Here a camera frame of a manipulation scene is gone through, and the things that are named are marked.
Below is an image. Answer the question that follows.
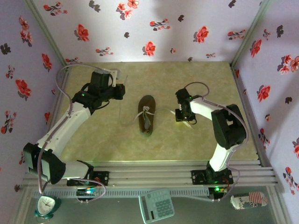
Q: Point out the olive green canvas shoe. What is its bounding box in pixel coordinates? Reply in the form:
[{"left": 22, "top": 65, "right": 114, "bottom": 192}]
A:
[{"left": 137, "top": 95, "right": 157, "bottom": 137}]

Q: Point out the white shoelace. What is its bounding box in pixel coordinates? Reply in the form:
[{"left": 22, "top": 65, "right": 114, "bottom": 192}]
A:
[{"left": 118, "top": 74, "right": 195, "bottom": 131}]

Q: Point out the teal desk calculator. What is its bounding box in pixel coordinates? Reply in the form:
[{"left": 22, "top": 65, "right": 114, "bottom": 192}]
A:
[{"left": 138, "top": 188, "right": 175, "bottom": 224}]

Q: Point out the printed drink can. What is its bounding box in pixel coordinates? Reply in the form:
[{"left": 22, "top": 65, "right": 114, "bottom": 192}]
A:
[{"left": 230, "top": 191, "right": 269, "bottom": 210}]

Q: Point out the teal alarm clock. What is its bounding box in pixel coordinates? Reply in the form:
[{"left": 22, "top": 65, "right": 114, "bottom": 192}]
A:
[{"left": 34, "top": 195, "right": 62, "bottom": 220}]

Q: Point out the grey right arm cable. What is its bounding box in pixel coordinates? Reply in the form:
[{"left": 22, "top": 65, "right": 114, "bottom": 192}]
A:
[{"left": 184, "top": 81, "right": 249, "bottom": 202}]

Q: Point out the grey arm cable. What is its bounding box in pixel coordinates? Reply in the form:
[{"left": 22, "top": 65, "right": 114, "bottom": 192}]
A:
[
  {"left": 184, "top": 81, "right": 249, "bottom": 202},
  {"left": 37, "top": 64, "right": 107, "bottom": 203}
]

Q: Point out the grey left arm cable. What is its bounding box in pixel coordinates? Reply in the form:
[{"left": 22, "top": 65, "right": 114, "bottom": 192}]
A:
[{"left": 37, "top": 64, "right": 107, "bottom": 203}]

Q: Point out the aluminium side rail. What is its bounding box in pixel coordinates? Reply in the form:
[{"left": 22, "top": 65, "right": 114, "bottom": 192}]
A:
[
  {"left": 36, "top": 66, "right": 71, "bottom": 168},
  {"left": 230, "top": 63, "right": 269, "bottom": 168}
]

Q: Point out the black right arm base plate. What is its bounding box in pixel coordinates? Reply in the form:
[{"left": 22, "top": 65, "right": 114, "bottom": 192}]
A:
[{"left": 191, "top": 169, "right": 234, "bottom": 185}]

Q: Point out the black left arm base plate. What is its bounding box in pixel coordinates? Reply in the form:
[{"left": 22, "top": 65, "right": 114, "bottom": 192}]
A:
[{"left": 66, "top": 171, "right": 110, "bottom": 187}]

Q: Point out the aluminium frame post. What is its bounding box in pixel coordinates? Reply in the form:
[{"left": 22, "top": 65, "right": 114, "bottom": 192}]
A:
[
  {"left": 24, "top": 0, "right": 68, "bottom": 68},
  {"left": 230, "top": 0, "right": 273, "bottom": 67}
]

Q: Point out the grey slotted cable duct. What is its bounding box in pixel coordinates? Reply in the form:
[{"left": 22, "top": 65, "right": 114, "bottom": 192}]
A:
[{"left": 31, "top": 188, "right": 210, "bottom": 199}]

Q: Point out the aluminium frame leg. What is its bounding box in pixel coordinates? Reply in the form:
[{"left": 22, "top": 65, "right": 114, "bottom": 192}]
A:
[
  {"left": 13, "top": 186, "right": 33, "bottom": 224},
  {"left": 266, "top": 185, "right": 292, "bottom": 224}
]

